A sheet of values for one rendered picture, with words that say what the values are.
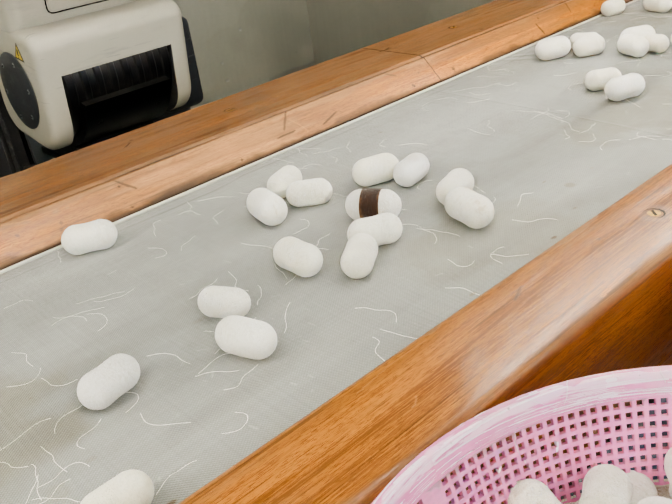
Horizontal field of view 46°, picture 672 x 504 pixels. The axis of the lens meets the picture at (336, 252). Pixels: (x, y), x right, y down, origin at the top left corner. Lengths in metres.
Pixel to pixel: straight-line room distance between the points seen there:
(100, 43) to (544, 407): 0.87
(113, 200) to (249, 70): 2.44
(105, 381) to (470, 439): 0.18
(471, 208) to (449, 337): 0.15
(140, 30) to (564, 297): 0.83
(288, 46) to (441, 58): 2.32
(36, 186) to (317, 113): 0.25
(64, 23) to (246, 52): 1.95
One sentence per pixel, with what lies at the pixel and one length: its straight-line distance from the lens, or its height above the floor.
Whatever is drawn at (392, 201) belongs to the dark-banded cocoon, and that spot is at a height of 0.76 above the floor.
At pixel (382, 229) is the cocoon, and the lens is 0.48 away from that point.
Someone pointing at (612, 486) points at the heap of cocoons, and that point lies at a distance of 0.32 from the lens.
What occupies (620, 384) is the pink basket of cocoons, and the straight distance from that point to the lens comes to 0.33.
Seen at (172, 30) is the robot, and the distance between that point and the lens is 1.15.
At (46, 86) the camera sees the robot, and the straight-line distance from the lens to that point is 1.08.
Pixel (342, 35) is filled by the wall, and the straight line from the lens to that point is 3.06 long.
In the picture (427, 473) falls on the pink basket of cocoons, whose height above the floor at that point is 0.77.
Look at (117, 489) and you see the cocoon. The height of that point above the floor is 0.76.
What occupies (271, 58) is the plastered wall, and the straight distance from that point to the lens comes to 3.09.
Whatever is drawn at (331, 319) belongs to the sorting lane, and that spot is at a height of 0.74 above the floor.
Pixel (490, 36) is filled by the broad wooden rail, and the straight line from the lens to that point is 0.90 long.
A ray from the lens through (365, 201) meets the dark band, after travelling 0.52.
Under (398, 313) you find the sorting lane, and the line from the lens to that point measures 0.43.
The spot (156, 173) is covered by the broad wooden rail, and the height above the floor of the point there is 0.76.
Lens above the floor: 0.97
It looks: 28 degrees down
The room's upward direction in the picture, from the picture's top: 8 degrees counter-clockwise
